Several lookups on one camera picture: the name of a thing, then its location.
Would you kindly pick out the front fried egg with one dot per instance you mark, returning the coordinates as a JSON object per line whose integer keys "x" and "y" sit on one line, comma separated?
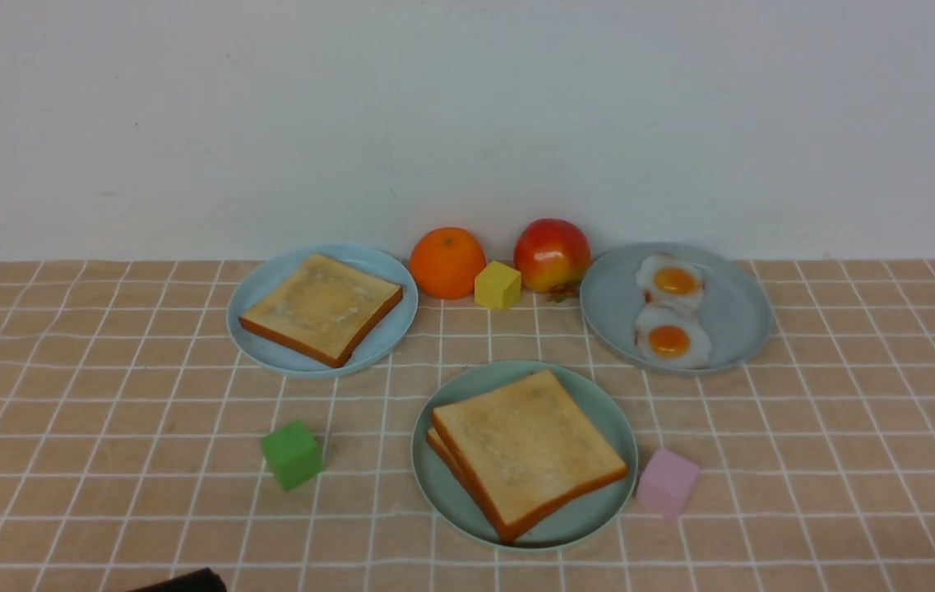
{"x": 670, "y": 334}

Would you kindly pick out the red apple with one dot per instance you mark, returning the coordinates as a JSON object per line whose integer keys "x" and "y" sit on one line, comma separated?
{"x": 552, "y": 257}

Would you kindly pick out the pink cube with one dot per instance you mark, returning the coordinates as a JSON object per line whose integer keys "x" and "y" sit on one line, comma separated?
{"x": 666, "y": 484}

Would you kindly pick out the yellow cube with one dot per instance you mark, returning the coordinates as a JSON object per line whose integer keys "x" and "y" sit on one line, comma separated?
{"x": 498, "y": 286}

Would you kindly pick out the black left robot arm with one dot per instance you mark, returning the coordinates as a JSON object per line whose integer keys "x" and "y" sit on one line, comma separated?
{"x": 201, "y": 580}

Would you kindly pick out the orange fruit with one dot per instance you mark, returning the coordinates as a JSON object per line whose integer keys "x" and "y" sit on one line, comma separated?
{"x": 446, "y": 261}

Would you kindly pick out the light blue bread plate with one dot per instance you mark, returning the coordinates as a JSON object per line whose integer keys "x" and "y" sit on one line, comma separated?
{"x": 377, "y": 344}

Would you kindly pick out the teal center plate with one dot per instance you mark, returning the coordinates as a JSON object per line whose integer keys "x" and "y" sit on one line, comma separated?
{"x": 599, "y": 510}

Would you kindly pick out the fried egg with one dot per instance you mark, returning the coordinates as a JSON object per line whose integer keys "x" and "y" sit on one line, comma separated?
{"x": 665, "y": 277}
{"x": 670, "y": 334}

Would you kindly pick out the rear fried egg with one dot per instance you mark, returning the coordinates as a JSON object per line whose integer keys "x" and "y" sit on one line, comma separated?
{"x": 665, "y": 277}

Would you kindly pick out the grey-blue egg plate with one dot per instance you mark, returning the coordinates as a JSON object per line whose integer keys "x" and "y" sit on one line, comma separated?
{"x": 734, "y": 311}

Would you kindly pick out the green cube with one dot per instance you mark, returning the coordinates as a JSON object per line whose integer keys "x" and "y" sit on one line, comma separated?
{"x": 292, "y": 455}

